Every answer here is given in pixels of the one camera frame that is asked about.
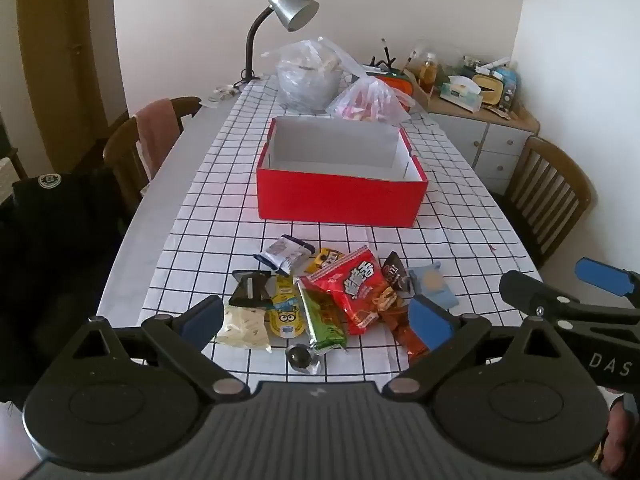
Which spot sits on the small silver candy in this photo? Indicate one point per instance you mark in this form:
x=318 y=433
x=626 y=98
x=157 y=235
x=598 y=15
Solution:
x=300 y=357

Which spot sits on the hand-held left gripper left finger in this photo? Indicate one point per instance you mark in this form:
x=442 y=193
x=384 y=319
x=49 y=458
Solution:
x=205 y=317

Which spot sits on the orange box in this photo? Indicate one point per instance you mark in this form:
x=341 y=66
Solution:
x=395 y=82

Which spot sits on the wooden chair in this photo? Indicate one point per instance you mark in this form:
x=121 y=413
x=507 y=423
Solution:
x=120 y=150
x=550 y=195

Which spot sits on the yellow cartoon snack packet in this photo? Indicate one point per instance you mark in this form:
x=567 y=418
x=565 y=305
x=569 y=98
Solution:
x=286 y=317

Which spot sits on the large clear plastic bag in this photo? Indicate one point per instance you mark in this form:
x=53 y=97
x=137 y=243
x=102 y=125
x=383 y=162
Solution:
x=305 y=80

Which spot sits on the white sideboard cabinet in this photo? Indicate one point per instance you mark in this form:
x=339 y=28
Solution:
x=465 y=132

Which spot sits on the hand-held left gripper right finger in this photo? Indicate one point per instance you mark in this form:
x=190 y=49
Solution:
x=427 y=325

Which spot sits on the cream white snack packet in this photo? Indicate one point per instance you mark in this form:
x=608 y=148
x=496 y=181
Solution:
x=242 y=327

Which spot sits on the white and green tissue box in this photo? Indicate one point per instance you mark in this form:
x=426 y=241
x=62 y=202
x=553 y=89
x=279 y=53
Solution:
x=460 y=92

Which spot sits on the wooden door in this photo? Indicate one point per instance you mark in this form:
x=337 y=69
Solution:
x=65 y=60

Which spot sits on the large clear glass jar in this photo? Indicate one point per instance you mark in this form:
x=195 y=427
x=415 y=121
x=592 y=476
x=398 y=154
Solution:
x=447 y=57

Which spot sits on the green snack packet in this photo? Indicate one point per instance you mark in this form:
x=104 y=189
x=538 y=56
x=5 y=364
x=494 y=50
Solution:
x=322 y=320

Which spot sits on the dark brown snack packet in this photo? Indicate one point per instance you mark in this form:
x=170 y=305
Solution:
x=395 y=270

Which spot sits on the silver desk lamp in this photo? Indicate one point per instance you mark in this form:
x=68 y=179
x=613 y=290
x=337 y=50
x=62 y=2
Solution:
x=290 y=7

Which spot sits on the red snack packet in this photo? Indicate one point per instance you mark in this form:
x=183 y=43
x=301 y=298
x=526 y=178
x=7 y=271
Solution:
x=355 y=285

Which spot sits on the small plastic bag of sweets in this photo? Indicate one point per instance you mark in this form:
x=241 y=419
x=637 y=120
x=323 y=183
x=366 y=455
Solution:
x=365 y=100

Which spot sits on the person's right hand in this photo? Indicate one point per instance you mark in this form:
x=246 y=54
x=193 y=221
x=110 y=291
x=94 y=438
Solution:
x=621 y=427

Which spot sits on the white and blue snack packet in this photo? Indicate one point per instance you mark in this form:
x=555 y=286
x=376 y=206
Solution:
x=282 y=252

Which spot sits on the light blue snack packet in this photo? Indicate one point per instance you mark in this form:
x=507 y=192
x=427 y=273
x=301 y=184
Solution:
x=432 y=282

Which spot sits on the pink towel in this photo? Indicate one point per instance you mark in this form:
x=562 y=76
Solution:
x=155 y=130

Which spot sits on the amber glass jar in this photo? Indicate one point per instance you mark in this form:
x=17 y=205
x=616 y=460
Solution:
x=428 y=72

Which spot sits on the black snack packet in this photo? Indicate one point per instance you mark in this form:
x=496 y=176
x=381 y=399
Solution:
x=250 y=290

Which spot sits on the orange brown snack packet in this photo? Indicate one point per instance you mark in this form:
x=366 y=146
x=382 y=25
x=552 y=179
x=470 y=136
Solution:
x=400 y=330

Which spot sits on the small clear package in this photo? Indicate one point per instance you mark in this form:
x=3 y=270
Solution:
x=220 y=95

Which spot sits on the black jacket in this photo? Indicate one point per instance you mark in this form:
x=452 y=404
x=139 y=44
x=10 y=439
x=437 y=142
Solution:
x=50 y=260

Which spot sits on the black pen holder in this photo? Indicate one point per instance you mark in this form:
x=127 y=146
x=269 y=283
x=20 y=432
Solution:
x=382 y=62

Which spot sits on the white checked tablecloth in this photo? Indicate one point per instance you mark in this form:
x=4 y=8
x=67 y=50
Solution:
x=210 y=200

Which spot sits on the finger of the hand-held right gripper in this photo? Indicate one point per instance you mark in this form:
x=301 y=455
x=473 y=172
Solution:
x=522 y=287
x=600 y=272

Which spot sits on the red cardboard box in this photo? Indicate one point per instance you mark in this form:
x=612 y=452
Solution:
x=340 y=200

